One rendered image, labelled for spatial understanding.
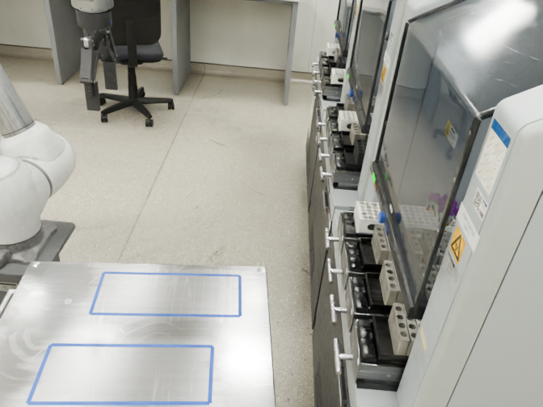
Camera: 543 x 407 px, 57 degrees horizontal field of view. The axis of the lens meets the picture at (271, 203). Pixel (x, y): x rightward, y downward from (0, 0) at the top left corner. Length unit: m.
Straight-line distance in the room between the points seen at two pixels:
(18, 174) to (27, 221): 0.14
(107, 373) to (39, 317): 0.23
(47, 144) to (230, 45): 3.50
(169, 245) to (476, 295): 2.04
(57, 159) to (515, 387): 1.35
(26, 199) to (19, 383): 0.57
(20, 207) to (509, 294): 1.22
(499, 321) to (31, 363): 0.90
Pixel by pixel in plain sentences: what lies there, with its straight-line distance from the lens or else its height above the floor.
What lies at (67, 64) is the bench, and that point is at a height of 0.14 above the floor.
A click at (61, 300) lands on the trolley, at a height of 0.82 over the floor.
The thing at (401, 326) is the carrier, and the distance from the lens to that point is 1.19.
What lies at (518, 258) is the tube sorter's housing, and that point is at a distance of 0.86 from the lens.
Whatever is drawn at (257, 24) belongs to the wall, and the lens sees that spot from 4.91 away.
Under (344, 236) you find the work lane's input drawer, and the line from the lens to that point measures 1.52.
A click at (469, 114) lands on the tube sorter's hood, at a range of 0.88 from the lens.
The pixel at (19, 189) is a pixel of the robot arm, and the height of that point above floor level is 0.92.
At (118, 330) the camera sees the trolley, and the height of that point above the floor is 0.82.
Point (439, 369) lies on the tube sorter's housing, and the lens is 1.01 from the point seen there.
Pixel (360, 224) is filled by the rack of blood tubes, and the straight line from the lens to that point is 1.50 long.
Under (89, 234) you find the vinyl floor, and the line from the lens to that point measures 2.86.
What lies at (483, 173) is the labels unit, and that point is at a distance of 0.84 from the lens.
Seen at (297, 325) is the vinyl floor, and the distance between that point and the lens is 2.33.
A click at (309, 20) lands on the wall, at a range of 4.89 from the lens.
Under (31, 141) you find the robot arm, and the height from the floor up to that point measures 0.97.
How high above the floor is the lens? 1.69
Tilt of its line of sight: 33 degrees down
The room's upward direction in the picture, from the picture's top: 6 degrees clockwise
